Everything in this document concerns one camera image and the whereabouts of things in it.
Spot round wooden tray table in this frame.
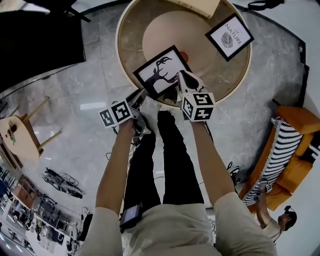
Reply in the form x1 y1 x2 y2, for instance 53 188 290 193
114 0 252 109

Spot black framed nature picture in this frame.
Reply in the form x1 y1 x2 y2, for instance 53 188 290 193
204 12 256 63

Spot person's grey sweatshirt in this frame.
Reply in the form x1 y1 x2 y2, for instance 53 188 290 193
77 191 279 256

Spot black white striped blanket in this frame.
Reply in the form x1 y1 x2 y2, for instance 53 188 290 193
243 118 305 207

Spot flat beige wooden box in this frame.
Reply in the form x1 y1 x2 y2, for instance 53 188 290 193
172 0 221 19

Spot black white patterned cushion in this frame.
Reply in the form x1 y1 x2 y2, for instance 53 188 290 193
298 141 320 165

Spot person's right forearm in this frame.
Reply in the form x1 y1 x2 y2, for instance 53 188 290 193
190 119 241 209

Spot person's left forearm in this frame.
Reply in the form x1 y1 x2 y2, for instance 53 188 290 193
95 121 141 216

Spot person's black trousers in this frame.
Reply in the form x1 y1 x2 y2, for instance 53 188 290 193
123 109 206 209

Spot oval wooden side table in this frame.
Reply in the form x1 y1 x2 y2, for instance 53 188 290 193
0 95 63 164

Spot tangle of black cables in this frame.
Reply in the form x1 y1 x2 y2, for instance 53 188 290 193
41 166 85 200

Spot black-framed deer picture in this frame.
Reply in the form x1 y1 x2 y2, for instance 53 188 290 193
132 44 194 102

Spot black waist-worn device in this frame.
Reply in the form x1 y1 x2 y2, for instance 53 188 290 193
119 203 144 232

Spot low wooden shelf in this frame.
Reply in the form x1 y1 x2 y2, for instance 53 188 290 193
10 174 39 210

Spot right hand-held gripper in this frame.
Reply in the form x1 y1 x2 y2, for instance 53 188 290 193
176 70 217 123

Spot orange sofa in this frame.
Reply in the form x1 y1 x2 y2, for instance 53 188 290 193
238 105 320 214

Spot black glass cabinet cart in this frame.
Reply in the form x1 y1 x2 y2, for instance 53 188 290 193
0 0 91 95

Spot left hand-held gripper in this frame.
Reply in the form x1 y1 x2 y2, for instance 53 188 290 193
98 89 151 138

